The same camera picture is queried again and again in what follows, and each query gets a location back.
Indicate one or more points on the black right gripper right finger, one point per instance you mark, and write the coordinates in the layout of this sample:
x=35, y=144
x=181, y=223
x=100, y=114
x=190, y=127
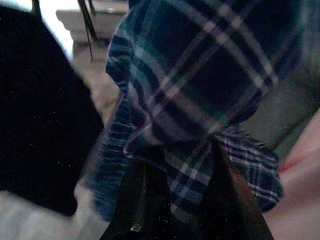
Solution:
x=230, y=212

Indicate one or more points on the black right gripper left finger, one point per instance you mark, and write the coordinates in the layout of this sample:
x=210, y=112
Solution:
x=142, y=205

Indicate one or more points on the pink garment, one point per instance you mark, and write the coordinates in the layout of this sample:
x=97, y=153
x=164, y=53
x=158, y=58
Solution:
x=300, y=187

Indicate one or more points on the large black t-shirt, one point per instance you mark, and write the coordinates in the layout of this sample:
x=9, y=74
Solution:
x=45, y=112

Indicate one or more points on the white low platform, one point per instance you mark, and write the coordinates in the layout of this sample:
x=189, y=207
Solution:
x=105, y=22

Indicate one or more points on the black metal drying rack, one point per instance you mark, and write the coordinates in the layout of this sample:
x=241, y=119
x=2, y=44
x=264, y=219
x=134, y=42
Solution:
x=88, y=22

